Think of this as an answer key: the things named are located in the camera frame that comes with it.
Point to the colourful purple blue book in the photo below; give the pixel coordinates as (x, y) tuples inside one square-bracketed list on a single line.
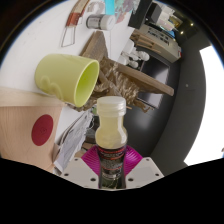
[(110, 6)]

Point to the long ceiling light strip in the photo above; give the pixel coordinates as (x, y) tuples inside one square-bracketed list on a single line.
[(208, 106)]

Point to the flat round red coaster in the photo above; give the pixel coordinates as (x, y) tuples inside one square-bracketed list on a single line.
[(42, 130)]

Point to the yellow-green mug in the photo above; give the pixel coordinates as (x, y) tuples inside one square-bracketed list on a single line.
[(63, 78)]

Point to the small white-lidded jar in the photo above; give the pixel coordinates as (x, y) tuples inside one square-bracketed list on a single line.
[(100, 21)]

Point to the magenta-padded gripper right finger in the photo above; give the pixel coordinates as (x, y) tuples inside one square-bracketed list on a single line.
[(135, 160)]

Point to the clear white-capped drink bottle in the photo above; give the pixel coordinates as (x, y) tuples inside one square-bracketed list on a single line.
[(111, 133)]

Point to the white plaster bust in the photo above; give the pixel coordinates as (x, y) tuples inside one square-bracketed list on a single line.
[(140, 56)]

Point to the black flat boxes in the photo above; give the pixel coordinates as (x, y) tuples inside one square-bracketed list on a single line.
[(141, 13)]

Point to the black wall screen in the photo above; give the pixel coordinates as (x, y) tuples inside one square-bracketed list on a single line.
[(153, 68)]

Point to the grey printed newspaper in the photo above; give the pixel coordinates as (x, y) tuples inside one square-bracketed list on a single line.
[(71, 140)]

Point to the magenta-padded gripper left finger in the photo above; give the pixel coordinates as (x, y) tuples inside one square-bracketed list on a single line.
[(90, 160)]

